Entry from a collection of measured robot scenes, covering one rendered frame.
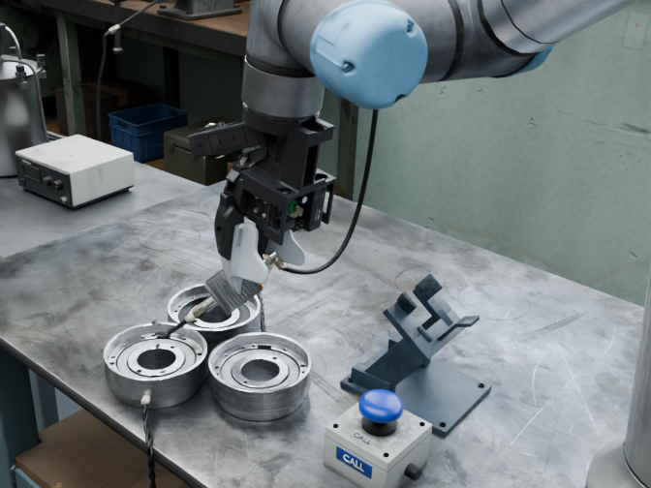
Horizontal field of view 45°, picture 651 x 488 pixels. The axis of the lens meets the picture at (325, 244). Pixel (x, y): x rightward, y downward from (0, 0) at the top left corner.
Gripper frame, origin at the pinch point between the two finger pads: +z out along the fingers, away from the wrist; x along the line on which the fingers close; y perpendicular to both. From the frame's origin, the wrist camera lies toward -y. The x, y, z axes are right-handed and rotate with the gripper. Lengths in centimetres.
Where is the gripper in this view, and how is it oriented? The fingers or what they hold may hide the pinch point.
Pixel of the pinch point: (246, 273)
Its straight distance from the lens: 84.5
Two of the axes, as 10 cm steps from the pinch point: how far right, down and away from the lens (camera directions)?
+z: -1.4, 8.4, 5.2
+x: 6.5, -3.2, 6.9
